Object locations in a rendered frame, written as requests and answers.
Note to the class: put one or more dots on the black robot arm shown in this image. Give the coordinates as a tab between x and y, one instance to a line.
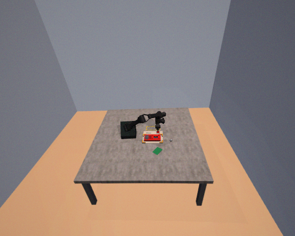
141	119

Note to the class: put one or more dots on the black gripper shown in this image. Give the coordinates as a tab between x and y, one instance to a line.
157	123

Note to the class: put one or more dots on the green flat rectangular mat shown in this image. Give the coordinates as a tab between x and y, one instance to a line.
157	150

